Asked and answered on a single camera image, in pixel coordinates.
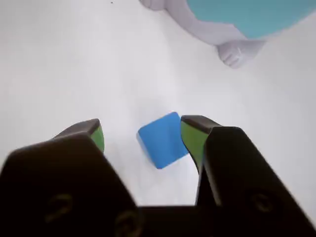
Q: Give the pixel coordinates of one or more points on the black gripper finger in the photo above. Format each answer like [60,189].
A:
[61,177]
[242,177]

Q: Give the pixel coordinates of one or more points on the blue lego block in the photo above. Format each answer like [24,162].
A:
[163,140]

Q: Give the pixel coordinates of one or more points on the teal whale-shaped bin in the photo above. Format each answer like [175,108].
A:
[247,19]

